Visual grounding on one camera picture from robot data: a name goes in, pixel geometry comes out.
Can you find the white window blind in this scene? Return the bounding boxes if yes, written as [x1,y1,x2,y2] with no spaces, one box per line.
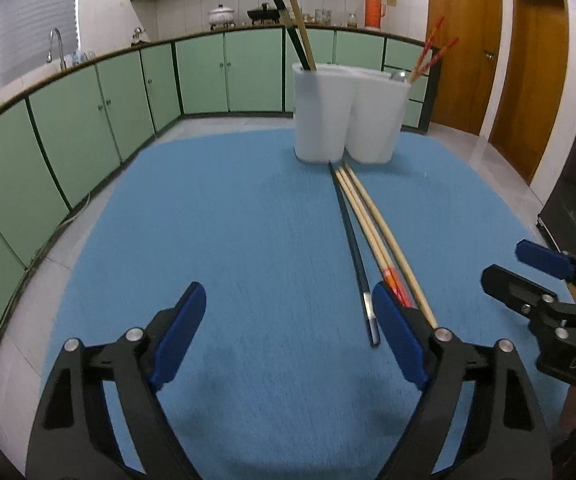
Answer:
[0,0,81,106]

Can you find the plain wooden chopstick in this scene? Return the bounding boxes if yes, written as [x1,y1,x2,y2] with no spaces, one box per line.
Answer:
[345,162,439,331]
[284,0,319,72]

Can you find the red-ended wooden chopstick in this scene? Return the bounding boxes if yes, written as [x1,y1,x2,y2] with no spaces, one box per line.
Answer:
[412,36,460,83]
[335,169,406,308]
[408,16,445,84]
[342,165,413,308]

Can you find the orange thermos flask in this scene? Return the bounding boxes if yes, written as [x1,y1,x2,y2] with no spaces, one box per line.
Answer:
[365,0,387,29]

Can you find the white two-compartment utensil holder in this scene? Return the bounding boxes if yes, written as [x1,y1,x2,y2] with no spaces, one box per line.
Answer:
[293,62,411,165]

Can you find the blue table mat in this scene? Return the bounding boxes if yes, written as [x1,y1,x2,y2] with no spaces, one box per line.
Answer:
[38,127,576,480]

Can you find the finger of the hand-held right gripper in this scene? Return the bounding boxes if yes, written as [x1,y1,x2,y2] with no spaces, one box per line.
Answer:
[515,239,576,291]
[482,264,576,342]

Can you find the wooden door with handle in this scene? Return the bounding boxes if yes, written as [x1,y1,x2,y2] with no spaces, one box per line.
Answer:
[428,0,503,136]

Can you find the plain wooden door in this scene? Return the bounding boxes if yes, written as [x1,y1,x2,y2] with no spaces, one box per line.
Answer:
[488,0,571,186]

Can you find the black chopstick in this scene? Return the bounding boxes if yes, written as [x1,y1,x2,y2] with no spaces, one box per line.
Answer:
[328,161,381,347]
[270,0,313,72]

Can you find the black wok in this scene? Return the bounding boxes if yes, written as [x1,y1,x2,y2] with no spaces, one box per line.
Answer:
[247,2,281,26]

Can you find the white floor cable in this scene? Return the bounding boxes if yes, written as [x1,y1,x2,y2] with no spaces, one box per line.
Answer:
[50,192,91,241]

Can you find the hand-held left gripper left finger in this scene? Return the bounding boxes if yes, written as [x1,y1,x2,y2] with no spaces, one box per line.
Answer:
[25,281,207,480]

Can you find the metal kitchen faucet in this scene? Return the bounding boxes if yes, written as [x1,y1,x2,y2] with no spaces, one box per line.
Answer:
[48,27,67,71]

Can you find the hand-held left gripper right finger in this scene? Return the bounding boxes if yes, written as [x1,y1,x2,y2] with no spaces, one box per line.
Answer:
[371,281,553,480]

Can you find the white lidded pot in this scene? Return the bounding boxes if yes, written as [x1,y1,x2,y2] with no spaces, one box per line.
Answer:
[208,4,236,28]

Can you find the green kitchen base cabinets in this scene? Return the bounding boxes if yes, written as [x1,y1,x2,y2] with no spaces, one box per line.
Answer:
[0,26,442,346]

